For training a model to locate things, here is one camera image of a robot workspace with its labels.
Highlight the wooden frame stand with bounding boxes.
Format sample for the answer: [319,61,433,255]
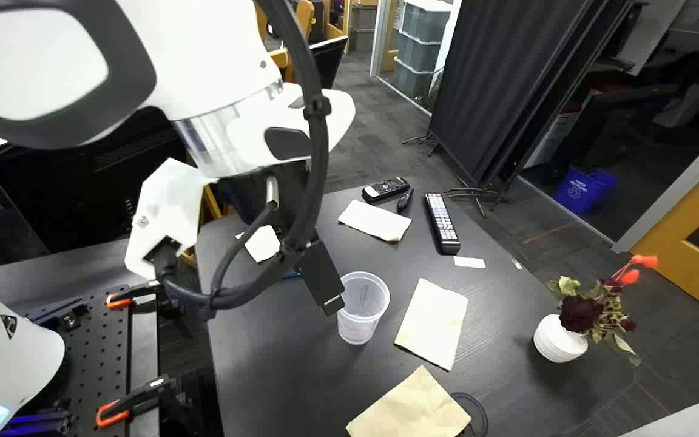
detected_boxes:
[255,0,347,88]

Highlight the grey storage drawers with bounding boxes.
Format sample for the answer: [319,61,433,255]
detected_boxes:
[391,0,452,102]

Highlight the lower orange clamp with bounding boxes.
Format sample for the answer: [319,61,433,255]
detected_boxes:
[96,375,177,430]

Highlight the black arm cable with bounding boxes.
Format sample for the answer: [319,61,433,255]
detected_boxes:
[160,0,335,321]

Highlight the black perforated breadboard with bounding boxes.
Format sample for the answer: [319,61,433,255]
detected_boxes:
[25,290,160,437]

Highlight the red rose bouquet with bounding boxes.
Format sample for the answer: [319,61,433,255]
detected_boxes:
[548,255,661,367]

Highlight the white flower vase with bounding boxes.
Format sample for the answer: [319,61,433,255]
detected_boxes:
[534,313,590,364]

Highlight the beige napkin middle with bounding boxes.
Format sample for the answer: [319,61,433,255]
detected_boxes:
[397,279,469,370]

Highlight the dark folding screen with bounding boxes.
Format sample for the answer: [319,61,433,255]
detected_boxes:
[429,0,634,187]

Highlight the white paper napkin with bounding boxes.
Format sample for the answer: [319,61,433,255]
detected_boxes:
[337,199,411,243]

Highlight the orange clamp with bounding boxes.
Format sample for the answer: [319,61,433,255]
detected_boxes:
[96,375,177,430]
[104,279,176,313]

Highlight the round black coaster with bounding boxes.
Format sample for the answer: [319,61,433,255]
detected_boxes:
[452,391,489,437]

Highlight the small black remote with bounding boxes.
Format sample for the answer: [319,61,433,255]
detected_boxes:
[363,177,409,203]

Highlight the blue recycling bin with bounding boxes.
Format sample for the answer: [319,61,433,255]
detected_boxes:
[557,166,617,216]

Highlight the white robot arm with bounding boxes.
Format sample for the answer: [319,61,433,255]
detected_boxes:
[0,0,358,313]

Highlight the brown napkin front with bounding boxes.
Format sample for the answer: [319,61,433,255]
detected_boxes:
[347,367,471,437]

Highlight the upper orange clamp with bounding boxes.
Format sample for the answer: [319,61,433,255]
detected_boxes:
[104,279,176,313]

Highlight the small white label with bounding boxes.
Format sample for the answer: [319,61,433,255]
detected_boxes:
[455,255,486,268]

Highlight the black tv remote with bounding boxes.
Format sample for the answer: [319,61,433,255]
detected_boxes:
[423,193,462,255]

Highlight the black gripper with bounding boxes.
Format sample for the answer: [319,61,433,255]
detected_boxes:
[216,162,346,316]

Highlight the clear plastic cup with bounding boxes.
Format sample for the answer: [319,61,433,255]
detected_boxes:
[337,271,391,347]

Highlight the white crumpled paper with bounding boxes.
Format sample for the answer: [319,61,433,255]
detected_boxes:
[246,225,280,261]

